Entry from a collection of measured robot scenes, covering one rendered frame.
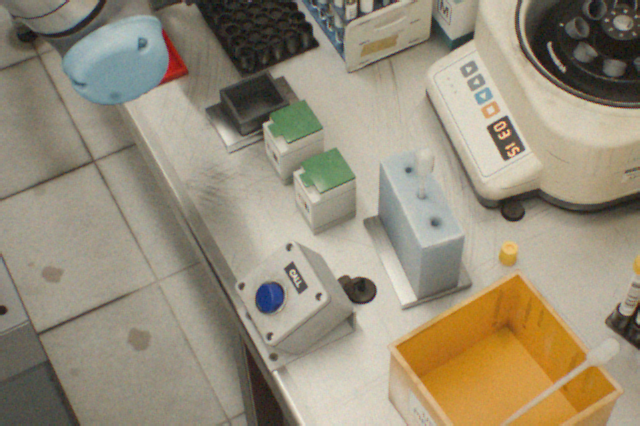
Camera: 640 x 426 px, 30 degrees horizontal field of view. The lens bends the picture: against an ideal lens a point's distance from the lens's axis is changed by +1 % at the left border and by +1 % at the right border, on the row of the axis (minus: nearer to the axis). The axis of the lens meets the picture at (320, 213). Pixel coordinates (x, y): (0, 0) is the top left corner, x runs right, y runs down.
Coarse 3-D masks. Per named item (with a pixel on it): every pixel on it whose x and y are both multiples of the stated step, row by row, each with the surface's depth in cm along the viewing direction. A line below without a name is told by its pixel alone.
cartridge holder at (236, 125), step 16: (256, 80) 121; (272, 80) 120; (224, 96) 119; (240, 96) 121; (256, 96) 122; (272, 96) 122; (288, 96) 122; (208, 112) 121; (224, 112) 121; (240, 112) 121; (256, 112) 121; (224, 128) 120; (240, 128) 118; (256, 128) 119; (224, 144) 119; (240, 144) 119
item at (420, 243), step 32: (384, 160) 106; (384, 192) 109; (416, 192) 104; (384, 224) 113; (416, 224) 103; (448, 224) 103; (384, 256) 111; (416, 256) 104; (448, 256) 104; (416, 288) 108; (448, 288) 109
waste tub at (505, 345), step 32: (512, 288) 101; (448, 320) 99; (480, 320) 103; (512, 320) 106; (544, 320) 99; (416, 352) 100; (448, 352) 104; (480, 352) 106; (512, 352) 106; (544, 352) 103; (576, 352) 97; (416, 384) 94; (448, 384) 104; (480, 384) 104; (512, 384) 104; (544, 384) 104; (576, 384) 100; (608, 384) 95; (416, 416) 99; (448, 416) 103; (480, 416) 103; (544, 416) 103; (576, 416) 93; (608, 416) 97
